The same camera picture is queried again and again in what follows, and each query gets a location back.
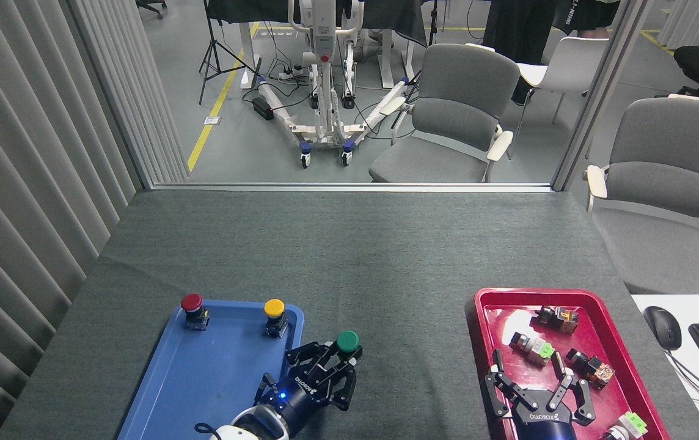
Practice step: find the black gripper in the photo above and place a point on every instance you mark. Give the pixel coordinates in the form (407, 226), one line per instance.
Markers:
(542, 428)
(294, 394)

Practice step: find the green push button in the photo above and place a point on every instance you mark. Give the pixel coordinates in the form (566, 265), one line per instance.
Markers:
(347, 341)

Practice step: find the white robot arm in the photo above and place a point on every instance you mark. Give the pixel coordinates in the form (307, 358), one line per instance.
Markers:
(252, 426)

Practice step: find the yellow push button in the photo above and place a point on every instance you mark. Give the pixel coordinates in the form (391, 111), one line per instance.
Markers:
(274, 307)

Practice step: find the red push button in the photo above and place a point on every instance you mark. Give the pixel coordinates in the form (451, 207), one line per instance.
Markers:
(191, 302)

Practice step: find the red plastic tray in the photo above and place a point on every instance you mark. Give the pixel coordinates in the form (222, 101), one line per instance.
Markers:
(603, 339)

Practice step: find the blue plastic tray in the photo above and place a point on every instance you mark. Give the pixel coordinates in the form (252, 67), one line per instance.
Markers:
(215, 379)

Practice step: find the black computer mouse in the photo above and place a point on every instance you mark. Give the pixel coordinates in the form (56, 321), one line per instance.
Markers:
(662, 327)

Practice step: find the grey chair with cream armrests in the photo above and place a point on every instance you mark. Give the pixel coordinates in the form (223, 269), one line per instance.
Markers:
(453, 122)
(673, 183)

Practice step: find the black power adapter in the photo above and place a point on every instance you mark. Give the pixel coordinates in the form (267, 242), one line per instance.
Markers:
(262, 108)

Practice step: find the white power strip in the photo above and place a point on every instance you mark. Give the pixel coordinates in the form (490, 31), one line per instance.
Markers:
(291, 74)

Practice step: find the white wheeled stand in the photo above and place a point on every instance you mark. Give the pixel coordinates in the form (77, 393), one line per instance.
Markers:
(325, 43)

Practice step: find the white plastic chair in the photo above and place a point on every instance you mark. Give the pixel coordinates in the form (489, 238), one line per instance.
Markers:
(575, 64)

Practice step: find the black tripod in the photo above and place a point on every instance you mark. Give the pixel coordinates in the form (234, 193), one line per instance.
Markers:
(212, 52)

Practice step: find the person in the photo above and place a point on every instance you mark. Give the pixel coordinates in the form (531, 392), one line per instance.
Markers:
(517, 27)
(588, 15)

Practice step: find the white green switch module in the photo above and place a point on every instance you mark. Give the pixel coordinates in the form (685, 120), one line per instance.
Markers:
(533, 348)
(627, 426)

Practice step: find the black orange switch module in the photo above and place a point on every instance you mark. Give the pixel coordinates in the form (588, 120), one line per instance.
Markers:
(591, 368)
(554, 319)

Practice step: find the silver frame rail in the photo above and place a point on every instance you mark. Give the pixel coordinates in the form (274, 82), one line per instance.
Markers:
(349, 187)

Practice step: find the silver frame post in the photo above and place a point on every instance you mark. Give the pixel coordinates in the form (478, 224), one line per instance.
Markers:
(600, 98)

